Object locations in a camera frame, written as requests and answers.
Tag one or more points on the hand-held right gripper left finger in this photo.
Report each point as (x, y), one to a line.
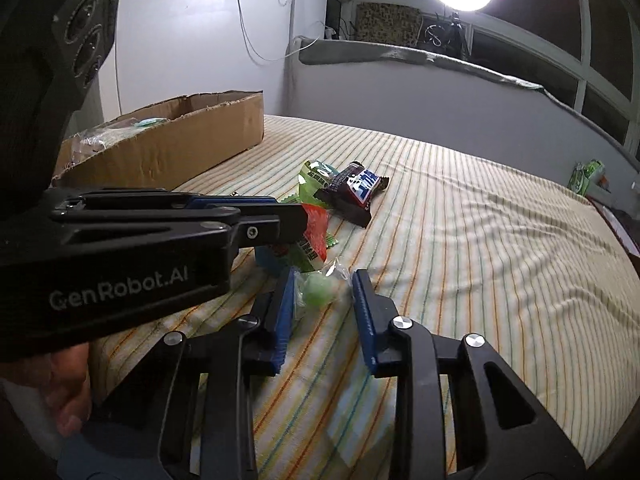
(286, 310)

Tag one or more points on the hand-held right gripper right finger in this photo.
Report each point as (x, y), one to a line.
(362, 320)

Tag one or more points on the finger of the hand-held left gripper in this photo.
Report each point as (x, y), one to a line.
(270, 225)
(225, 201)

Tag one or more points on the clear packet green candy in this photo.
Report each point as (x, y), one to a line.
(315, 290)

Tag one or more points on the red and green snack packet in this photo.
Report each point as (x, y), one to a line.
(315, 225)

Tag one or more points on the cardboard box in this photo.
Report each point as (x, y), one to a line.
(175, 150)

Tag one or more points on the person's left hand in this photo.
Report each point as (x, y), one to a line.
(70, 390)

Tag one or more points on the blue snack packet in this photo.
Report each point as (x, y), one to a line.
(267, 260)

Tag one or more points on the brown wrapped chocolate bar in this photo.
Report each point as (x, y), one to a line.
(360, 185)

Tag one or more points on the white cabinet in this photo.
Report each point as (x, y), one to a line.
(200, 35)

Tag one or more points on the grey windowsill cloth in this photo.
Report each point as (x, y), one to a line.
(360, 52)

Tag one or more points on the white power strip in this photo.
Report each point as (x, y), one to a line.
(331, 35)

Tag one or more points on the patterned cushion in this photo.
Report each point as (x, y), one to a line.
(387, 25)

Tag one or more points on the black light tripod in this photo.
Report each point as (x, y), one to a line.
(456, 35)

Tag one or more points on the green paper bag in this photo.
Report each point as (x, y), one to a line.
(587, 175)

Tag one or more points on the white framed window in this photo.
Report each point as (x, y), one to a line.
(580, 80)

